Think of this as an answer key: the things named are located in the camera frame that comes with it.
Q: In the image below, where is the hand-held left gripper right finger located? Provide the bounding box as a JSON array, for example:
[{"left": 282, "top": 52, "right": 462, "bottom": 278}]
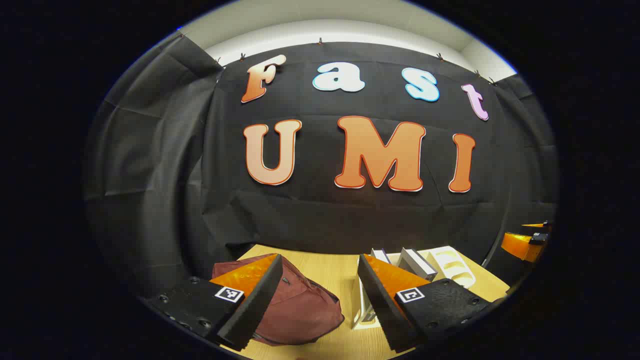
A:
[{"left": 357, "top": 253, "right": 506, "bottom": 353}]

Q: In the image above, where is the maroon schoolbag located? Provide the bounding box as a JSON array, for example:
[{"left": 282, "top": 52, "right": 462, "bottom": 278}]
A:
[{"left": 212, "top": 255, "right": 345, "bottom": 347}]

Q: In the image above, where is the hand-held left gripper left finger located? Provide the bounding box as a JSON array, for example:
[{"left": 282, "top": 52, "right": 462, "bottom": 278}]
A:
[{"left": 145, "top": 253, "right": 284, "bottom": 352}]

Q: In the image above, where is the grey portrait cover book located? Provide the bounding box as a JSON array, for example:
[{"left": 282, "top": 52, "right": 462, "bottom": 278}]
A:
[{"left": 397, "top": 247, "right": 439, "bottom": 282}]

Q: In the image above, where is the white bookshelf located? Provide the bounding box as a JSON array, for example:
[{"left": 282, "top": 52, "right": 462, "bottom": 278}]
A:
[{"left": 350, "top": 246, "right": 478, "bottom": 331}]

